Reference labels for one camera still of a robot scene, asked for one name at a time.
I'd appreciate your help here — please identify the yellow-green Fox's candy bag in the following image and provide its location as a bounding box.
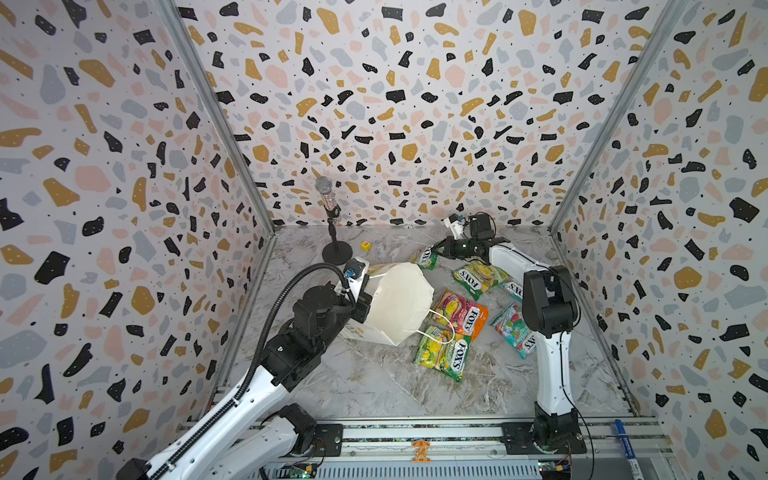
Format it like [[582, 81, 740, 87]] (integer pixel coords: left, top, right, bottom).
[[453, 260, 509, 300]]

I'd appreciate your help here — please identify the green Fox's candy bag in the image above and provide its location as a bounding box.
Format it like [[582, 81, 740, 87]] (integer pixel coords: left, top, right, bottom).
[[413, 326, 472, 382], [410, 246, 438, 270]]

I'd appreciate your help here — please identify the white paper shopping bag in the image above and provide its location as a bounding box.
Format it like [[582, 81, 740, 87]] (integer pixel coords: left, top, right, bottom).
[[341, 262, 434, 346]]

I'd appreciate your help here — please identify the orange Fox's candy bag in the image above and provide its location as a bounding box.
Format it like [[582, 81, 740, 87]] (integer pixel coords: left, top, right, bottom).
[[431, 289, 489, 341]]

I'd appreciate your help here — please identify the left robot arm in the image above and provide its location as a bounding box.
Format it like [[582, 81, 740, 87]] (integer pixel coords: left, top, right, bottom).
[[117, 278, 371, 479]]

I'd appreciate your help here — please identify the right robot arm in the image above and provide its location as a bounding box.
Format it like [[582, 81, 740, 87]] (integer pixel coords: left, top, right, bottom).
[[432, 212, 587, 455]]

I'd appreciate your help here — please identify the microphone on black stand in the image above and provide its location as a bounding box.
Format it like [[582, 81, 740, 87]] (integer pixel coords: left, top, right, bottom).
[[315, 176, 353, 265]]

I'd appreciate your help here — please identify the green circuit board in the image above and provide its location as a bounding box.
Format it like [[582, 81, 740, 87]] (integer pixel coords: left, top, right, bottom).
[[275, 463, 318, 479]]

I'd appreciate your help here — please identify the blue marker pen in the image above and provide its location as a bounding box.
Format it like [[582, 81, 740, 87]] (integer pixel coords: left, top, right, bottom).
[[614, 419, 645, 480]]

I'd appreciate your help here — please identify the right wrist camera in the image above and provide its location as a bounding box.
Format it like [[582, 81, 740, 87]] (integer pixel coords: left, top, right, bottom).
[[443, 214, 466, 240]]

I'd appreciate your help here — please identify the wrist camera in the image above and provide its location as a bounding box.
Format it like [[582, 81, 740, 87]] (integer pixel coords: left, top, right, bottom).
[[343, 257, 370, 301], [443, 214, 466, 240]]

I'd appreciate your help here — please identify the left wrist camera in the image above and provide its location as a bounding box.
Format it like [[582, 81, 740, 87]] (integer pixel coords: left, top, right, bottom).
[[343, 257, 370, 301]]

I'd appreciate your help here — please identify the black corrugated cable conduit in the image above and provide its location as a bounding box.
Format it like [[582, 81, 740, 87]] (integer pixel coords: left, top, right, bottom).
[[143, 263, 355, 480]]

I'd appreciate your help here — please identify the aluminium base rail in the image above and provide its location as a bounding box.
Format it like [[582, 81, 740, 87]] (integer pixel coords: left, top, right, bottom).
[[239, 416, 673, 480]]

